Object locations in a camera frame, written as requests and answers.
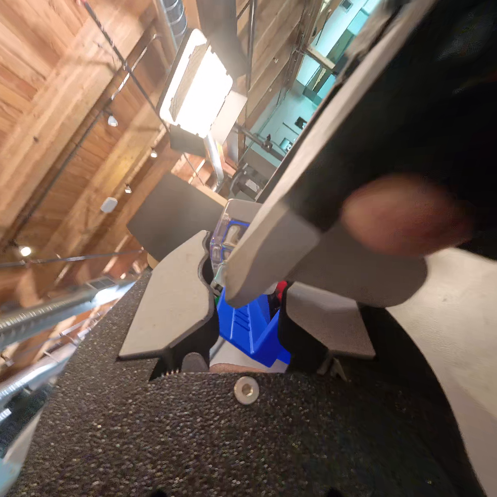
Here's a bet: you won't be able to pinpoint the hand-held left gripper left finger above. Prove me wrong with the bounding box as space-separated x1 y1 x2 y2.
118 230 221 370

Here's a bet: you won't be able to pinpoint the person's right hand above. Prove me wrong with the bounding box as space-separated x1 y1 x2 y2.
341 174 472 258

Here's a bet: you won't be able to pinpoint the white diffuser panel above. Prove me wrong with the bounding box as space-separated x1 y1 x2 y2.
211 90 248 146

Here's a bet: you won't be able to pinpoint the blue plastic bin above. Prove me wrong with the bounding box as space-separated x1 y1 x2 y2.
215 280 292 367

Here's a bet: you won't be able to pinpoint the bright light panel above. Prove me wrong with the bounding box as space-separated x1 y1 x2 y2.
156 28 234 139

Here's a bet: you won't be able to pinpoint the black panel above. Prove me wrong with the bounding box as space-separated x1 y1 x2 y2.
195 0 249 77

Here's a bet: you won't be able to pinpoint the clear acrylic cube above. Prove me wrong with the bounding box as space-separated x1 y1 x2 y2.
210 199 265 289

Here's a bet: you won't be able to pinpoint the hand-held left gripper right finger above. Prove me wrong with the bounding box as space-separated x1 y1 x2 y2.
279 283 376 379

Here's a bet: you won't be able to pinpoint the silver ceiling pipes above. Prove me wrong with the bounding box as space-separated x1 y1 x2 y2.
0 347 78 412

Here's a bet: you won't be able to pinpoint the person's left hand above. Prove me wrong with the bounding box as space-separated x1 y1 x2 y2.
210 362 269 374

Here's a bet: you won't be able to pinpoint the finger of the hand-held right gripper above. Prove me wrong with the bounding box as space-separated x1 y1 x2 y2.
268 221 428 307
223 0 439 308

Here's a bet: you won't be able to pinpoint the silver ventilation duct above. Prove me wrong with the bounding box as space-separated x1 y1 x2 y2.
0 275 136 350
153 0 188 49

